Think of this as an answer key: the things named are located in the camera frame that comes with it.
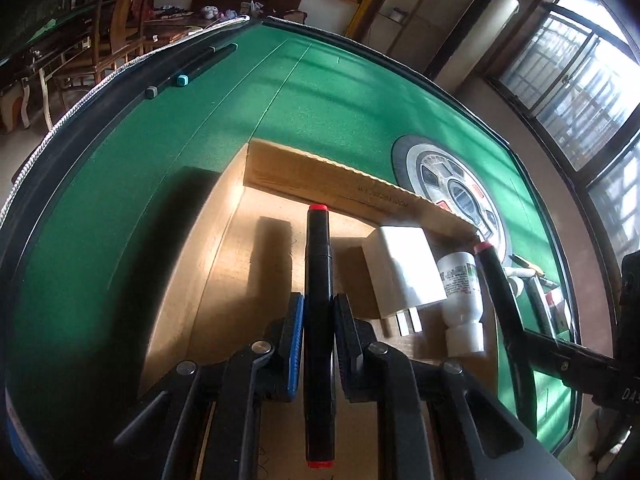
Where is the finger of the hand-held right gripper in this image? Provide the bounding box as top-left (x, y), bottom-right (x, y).
top-left (505, 329), bottom-right (621, 402)

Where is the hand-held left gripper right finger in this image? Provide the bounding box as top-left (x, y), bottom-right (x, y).
top-left (332, 294), bottom-right (576, 480)

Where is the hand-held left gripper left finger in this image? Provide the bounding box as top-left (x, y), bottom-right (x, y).
top-left (114, 292), bottom-right (306, 480)

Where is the clear candle box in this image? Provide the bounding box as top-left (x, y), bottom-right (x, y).
top-left (530, 275), bottom-right (572, 333)

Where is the black marker with red caps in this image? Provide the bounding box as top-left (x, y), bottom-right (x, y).
top-left (305, 203), bottom-right (335, 470)

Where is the cardboard box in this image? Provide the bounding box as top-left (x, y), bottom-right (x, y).
top-left (135, 140), bottom-right (502, 480)

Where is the black ballpoint pen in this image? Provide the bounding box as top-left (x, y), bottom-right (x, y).
top-left (509, 254), bottom-right (546, 277)

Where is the black marker with pink cap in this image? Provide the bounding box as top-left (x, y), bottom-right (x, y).
top-left (472, 241), bottom-right (532, 361)

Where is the white fluffy cloth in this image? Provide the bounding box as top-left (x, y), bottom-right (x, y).
top-left (559, 405), bottom-right (632, 477)

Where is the white charger plug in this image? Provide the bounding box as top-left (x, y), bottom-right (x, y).
top-left (361, 226), bottom-right (448, 337)

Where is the small white object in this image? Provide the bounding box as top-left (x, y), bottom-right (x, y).
top-left (502, 266), bottom-right (526, 297)

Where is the small white bottle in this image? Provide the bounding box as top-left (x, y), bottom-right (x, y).
top-left (436, 252), bottom-right (486, 357)

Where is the round table control panel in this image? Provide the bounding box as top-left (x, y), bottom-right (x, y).
top-left (391, 135), bottom-right (512, 261)

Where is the barred window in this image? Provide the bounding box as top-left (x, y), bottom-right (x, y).
top-left (485, 0), bottom-right (640, 266)

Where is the black marker with teal cap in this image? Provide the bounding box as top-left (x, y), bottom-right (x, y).
top-left (176, 43), bottom-right (238, 87)

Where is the black marker with grey cap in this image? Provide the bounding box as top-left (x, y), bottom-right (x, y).
top-left (145, 47), bottom-right (217, 100)

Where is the wooden side table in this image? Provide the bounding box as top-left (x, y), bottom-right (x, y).
top-left (140, 7), bottom-right (227, 45)

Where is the white standing air conditioner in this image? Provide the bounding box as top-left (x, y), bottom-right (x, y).
top-left (425, 0), bottom-right (521, 92)

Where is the white carved chair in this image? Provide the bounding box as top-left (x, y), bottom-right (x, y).
top-left (0, 67), bottom-right (57, 133)

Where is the wooden chair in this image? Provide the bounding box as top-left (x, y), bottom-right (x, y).
top-left (87, 0), bottom-right (162, 73)

